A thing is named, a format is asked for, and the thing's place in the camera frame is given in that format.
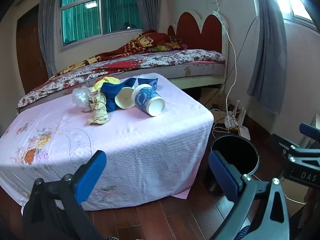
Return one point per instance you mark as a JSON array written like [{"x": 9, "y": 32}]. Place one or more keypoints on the blue patterned paper cup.
[{"x": 145, "y": 97}]

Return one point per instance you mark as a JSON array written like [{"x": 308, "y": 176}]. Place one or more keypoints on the blue striped slipper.
[{"x": 242, "y": 233}]

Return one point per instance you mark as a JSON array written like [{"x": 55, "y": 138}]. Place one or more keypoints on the plain blue paper cup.
[{"x": 147, "y": 81}]

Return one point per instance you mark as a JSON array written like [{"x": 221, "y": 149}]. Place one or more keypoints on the brown wooden door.
[{"x": 30, "y": 55}]

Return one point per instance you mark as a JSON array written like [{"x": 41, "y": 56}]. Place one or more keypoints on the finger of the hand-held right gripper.
[
  {"x": 287, "y": 148},
  {"x": 308, "y": 130}
]

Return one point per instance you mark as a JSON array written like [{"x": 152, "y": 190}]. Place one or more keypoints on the black plastic bucket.
[{"x": 237, "y": 152}]

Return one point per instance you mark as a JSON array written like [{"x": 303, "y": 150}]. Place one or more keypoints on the colourful printed pillow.
[{"x": 177, "y": 42}]

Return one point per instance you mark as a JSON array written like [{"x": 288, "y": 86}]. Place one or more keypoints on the crushed blue paper cup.
[{"x": 110, "y": 90}]

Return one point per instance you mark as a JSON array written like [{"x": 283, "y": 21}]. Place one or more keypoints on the small bright window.
[{"x": 298, "y": 5}]

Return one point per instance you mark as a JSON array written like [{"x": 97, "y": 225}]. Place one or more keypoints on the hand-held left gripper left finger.
[{"x": 91, "y": 175}]

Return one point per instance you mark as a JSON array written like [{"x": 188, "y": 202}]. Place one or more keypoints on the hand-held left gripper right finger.
[{"x": 222, "y": 175}]

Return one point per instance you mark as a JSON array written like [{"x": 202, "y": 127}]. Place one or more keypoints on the large barred window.
[{"x": 100, "y": 12}]

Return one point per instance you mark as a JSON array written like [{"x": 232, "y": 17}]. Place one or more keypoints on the white router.
[{"x": 236, "y": 120}]

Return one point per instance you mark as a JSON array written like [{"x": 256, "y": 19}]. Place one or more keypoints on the red printed blanket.
[{"x": 140, "y": 43}]

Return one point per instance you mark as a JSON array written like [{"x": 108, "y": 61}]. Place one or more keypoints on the bed with floral sheet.
[{"x": 175, "y": 60}]

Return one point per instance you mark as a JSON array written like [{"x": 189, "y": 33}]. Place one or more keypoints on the yellow cloth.
[{"x": 106, "y": 82}]

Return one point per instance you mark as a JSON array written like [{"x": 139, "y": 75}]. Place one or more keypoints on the grey curtain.
[
  {"x": 270, "y": 55},
  {"x": 48, "y": 30},
  {"x": 147, "y": 5}
]

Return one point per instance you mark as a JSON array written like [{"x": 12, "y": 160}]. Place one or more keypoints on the white paper cup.
[{"x": 125, "y": 98}]

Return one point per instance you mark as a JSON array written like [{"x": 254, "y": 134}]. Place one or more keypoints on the red heart-shaped headboard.
[{"x": 200, "y": 32}]

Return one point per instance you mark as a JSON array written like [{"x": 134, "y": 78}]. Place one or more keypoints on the beige paper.
[{"x": 98, "y": 115}]

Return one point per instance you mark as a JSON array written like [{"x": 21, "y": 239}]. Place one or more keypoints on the clear plastic bag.
[{"x": 81, "y": 97}]

